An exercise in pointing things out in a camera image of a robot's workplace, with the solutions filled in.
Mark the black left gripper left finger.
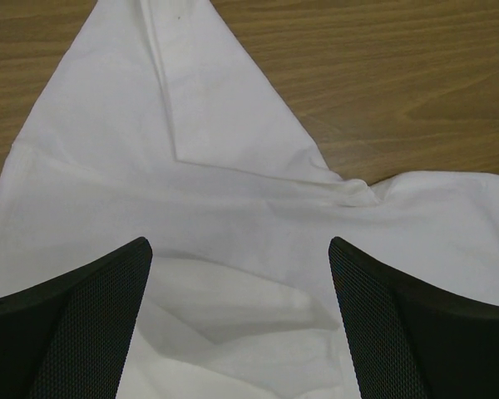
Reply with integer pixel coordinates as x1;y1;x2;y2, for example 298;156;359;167
0;237;152;399

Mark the white printed t-shirt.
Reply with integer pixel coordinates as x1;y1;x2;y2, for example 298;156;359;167
0;1;499;398

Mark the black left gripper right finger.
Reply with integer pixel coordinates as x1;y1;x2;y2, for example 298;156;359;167
329;237;499;398

